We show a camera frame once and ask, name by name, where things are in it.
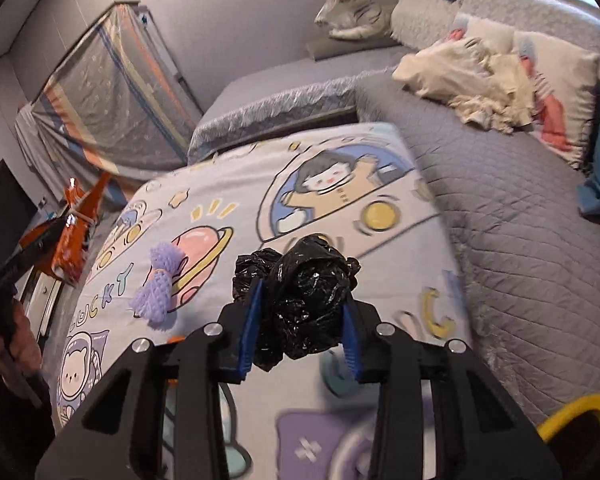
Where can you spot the grey flat pillow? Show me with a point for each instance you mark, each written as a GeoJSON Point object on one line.
{"type": "Point", "coordinates": [382, 48]}

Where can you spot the person left hand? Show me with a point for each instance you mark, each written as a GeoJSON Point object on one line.
{"type": "Point", "coordinates": [24, 357]}

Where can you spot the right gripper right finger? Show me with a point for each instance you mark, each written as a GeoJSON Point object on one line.
{"type": "Point", "coordinates": [481, 432]}

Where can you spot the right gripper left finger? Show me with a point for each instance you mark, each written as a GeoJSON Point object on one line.
{"type": "Point", "coordinates": [117, 431]}

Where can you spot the baby print pillow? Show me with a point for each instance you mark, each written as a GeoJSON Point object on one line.
{"type": "Point", "coordinates": [562, 77]}

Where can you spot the yellow rimmed trash bin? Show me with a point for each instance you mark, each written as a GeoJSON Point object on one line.
{"type": "Point", "coordinates": [584, 406]}

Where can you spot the orange snack wrapper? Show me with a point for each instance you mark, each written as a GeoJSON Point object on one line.
{"type": "Point", "coordinates": [66, 258]}

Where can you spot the white tiger plush toy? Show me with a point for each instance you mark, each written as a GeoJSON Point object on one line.
{"type": "Point", "coordinates": [355, 20]}

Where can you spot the cartoon astronaut bed quilt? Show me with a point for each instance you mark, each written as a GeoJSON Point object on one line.
{"type": "Point", "coordinates": [358, 187]}

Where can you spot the black plastic bag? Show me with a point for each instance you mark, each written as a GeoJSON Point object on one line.
{"type": "Point", "coordinates": [301, 299]}

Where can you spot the cream crumpled clothes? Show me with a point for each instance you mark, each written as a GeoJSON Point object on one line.
{"type": "Point", "coordinates": [486, 88]}

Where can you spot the purple knitted bundle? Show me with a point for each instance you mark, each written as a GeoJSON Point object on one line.
{"type": "Point", "coordinates": [153, 299]}

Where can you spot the grey quilted bedspread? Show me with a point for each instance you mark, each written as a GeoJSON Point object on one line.
{"type": "Point", "coordinates": [530, 263]}

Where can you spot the grey bed sheet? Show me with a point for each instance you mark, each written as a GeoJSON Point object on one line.
{"type": "Point", "coordinates": [273, 102]}

